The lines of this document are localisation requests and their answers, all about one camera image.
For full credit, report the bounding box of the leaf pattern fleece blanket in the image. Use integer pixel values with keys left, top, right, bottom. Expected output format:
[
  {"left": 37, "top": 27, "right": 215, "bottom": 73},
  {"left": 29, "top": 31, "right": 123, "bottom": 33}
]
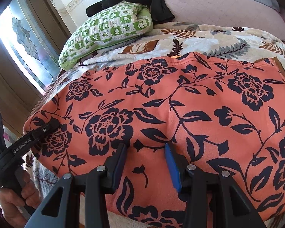
[{"left": 23, "top": 22, "right": 285, "bottom": 228}]

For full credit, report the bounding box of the stained glass window panel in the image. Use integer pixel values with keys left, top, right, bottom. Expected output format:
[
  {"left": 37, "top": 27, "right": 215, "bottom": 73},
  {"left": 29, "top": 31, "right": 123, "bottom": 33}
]
[{"left": 0, "top": 0, "right": 59, "bottom": 94}]

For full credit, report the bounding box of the dark wooden door frame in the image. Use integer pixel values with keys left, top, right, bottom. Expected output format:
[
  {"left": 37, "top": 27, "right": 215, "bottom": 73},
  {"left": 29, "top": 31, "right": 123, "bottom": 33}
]
[{"left": 0, "top": 0, "right": 70, "bottom": 136}]

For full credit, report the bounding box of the pink bolster cushion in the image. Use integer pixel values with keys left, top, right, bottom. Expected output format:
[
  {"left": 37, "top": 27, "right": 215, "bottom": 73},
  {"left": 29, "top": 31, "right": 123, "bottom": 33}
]
[{"left": 165, "top": 0, "right": 285, "bottom": 41}]

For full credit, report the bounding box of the person's left hand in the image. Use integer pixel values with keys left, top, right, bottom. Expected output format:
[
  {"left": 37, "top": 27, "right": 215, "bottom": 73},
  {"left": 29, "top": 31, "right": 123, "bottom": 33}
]
[{"left": 0, "top": 170, "right": 41, "bottom": 227}]

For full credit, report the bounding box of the black garment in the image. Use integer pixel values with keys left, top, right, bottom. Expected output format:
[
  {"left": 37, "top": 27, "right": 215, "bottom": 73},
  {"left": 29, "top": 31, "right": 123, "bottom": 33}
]
[{"left": 86, "top": 0, "right": 175, "bottom": 24}]

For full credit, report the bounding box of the green checkered pillow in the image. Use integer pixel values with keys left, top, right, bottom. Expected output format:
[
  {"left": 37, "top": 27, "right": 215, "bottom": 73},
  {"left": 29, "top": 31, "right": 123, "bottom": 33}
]
[{"left": 59, "top": 1, "right": 153, "bottom": 70}]

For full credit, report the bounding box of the orange floral print garment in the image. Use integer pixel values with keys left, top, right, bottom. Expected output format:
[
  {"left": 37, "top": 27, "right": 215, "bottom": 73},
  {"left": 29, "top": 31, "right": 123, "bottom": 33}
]
[{"left": 23, "top": 51, "right": 285, "bottom": 228}]

